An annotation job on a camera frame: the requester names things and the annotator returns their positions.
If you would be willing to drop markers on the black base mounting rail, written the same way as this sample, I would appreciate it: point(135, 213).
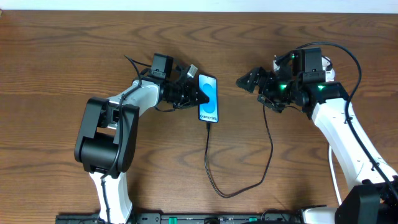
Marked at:
point(269, 217)

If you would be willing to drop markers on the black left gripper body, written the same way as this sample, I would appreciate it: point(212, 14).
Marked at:
point(185, 94)

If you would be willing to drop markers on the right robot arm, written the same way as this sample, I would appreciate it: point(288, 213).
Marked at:
point(305, 77)

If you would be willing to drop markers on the white USB charger plug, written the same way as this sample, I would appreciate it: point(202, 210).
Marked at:
point(328, 68)

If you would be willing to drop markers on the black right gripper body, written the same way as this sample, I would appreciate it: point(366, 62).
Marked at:
point(265, 87)

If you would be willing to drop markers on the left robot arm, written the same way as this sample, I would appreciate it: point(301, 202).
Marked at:
point(106, 140)

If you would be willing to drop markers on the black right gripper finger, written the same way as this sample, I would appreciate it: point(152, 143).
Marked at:
point(278, 108)
point(256, 77)

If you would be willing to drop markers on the blue Galaxy smartphone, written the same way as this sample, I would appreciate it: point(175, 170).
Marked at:
point(208, 112)

